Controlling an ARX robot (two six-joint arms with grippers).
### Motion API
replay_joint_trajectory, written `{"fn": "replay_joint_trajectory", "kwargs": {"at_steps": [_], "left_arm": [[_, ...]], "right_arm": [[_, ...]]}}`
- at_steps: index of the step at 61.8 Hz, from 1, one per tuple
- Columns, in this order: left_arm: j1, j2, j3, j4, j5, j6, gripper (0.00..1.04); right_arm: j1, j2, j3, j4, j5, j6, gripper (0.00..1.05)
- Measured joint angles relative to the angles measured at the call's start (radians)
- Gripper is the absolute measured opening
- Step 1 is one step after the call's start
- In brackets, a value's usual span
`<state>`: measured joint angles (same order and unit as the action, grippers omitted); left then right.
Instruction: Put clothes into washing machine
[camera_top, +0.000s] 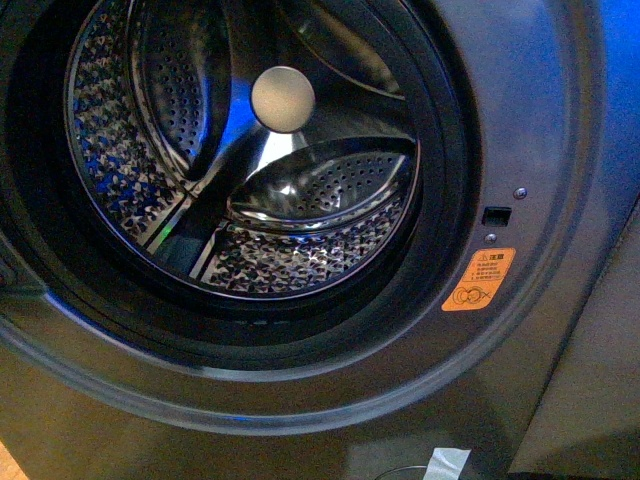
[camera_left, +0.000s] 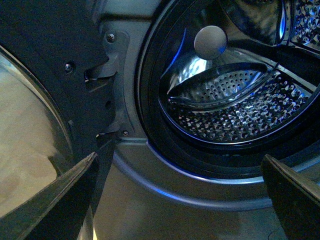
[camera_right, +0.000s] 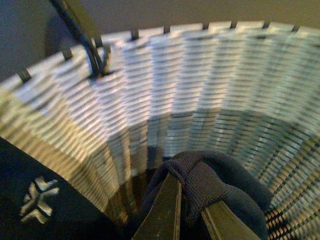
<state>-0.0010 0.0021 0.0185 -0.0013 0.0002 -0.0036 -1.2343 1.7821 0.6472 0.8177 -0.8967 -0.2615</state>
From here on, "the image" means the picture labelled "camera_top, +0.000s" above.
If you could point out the dark grey washing machine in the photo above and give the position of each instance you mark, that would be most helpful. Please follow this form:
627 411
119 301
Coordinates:
527 119

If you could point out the stainless steel drum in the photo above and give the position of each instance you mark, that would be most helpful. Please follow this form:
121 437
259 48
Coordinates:
250 149

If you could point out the orange warning sticker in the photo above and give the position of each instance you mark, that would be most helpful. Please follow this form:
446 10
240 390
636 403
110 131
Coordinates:
481 280

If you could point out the grey tape strip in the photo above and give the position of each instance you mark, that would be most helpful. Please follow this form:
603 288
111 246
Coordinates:
446 464

